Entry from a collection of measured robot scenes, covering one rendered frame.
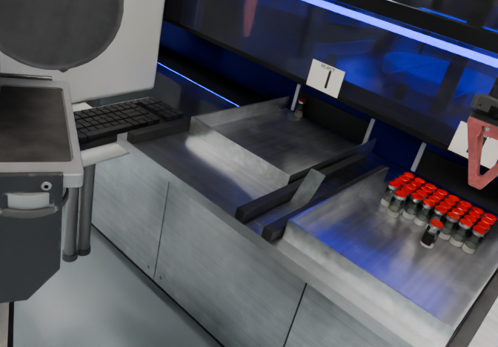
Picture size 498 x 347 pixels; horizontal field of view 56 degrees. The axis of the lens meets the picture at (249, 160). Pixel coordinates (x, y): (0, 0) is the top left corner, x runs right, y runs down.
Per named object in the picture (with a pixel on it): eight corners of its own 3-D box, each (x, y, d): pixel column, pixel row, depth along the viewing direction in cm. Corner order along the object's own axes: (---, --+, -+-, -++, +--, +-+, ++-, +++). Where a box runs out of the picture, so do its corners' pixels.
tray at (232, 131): (285, 108, 122) (288, 96, 120) (371, 152, 108) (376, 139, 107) (188, 131, 97) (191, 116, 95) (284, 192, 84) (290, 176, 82)
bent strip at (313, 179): (303, 195, 84) (312, 167, 81) (316, 203, 82) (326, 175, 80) (253, 220, 74) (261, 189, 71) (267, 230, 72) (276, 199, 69)
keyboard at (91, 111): (152, 101, 126) (153, 93, 125) (188, 122, 119) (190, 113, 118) (3, 132, 96) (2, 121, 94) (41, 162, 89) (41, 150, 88)
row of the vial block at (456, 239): (383, 199, 89) (392, 179, 86) (476, 251, 79) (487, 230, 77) (378, 203, 87) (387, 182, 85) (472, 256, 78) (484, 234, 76)
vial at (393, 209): (388, 209, 86) (397, 188, 84) (399, 215, 85) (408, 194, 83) (383, 213, 84) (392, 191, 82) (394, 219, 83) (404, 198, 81)
